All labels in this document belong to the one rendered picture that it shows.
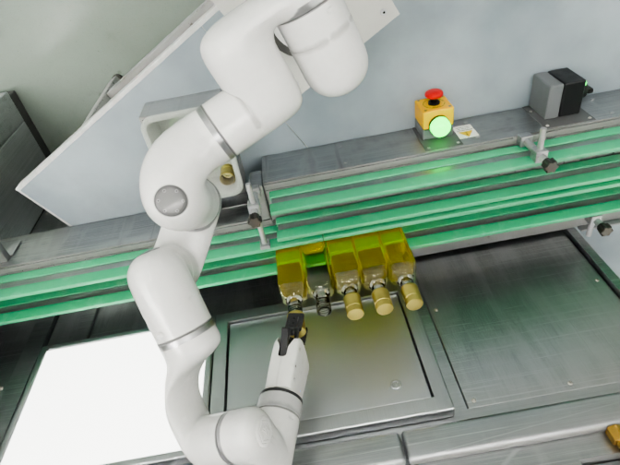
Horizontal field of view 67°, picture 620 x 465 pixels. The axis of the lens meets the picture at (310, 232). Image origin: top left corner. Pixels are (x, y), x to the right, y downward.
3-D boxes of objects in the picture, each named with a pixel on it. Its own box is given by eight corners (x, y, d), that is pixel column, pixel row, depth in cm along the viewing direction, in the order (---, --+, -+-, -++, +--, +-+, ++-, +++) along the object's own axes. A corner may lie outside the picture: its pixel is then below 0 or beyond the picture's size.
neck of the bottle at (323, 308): (315, 300, 98) (317, 317, 94) (313, 291, 96) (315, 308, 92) (329, 297, 97) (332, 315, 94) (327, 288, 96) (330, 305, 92)
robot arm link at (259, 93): (230, 143, 73) (162, 50, 64) (356, 55, 73) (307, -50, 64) (243, 165, 66) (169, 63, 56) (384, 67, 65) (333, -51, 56)
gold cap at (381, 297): (372, 301, 96) (376, 316, 92) (370, 289, 94) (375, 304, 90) (388, 297, 96) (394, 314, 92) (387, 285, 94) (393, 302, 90)
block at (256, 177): (256, 204, 115) (256, 221, 109) (246, 172, 109) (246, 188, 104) (269, 202, 115) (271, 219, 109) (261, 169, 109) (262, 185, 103)
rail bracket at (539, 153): (512, 143, 104) (541, 175, 94) (516, 113, 100) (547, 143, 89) (530, 140, 104) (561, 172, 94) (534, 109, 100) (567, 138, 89)
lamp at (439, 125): (428, 135, 107) (432, 141, 104) (428, 116, 104) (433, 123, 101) (447, 131, 107) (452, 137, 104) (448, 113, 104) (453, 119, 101)
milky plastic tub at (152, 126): (177, 187, 117) (172, 208, 110) (143, 102, 103) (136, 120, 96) (245, 174, 116) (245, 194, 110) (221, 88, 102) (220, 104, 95)
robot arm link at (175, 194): (210, 115, 73) (135, 168, 73) (191, 93, 60) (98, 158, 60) (261, 188, 74) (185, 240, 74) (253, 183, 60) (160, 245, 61)
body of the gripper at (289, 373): (305, 423, 81) (315, 367, 90) (295, 391, 75) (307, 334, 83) (264, 421, 83) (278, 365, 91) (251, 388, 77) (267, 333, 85)
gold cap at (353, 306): (343, 305, 96) (347, 322, 92) (341, 293, 94) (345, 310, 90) (361, 302, 96) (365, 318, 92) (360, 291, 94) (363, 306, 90)
